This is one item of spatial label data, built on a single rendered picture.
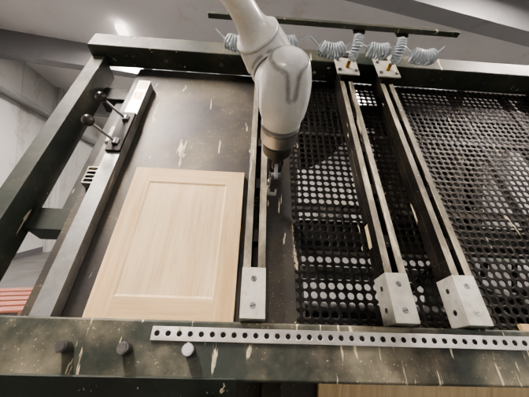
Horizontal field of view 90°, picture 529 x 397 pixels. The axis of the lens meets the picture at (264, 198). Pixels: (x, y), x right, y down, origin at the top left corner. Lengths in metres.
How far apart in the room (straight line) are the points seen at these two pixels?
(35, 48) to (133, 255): 5.26
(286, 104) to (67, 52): 5.33
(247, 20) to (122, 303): 0.72
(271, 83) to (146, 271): 0.58
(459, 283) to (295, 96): 0.66
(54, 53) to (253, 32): 5.26
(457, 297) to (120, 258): 0.91
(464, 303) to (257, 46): 0.80
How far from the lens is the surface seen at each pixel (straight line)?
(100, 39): 1.58
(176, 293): 0.78
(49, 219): 1.10
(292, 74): 0.53
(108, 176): 1.01
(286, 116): 0.56
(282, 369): 0.71
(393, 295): 0.79
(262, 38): 0.64
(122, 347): 0.73
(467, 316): 0.88
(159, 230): 0.86
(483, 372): 0.90
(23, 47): 5.98
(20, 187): 1.10
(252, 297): 0.70
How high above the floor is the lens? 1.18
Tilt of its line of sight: 2 degrees up
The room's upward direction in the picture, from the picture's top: 3 degrees clockwise
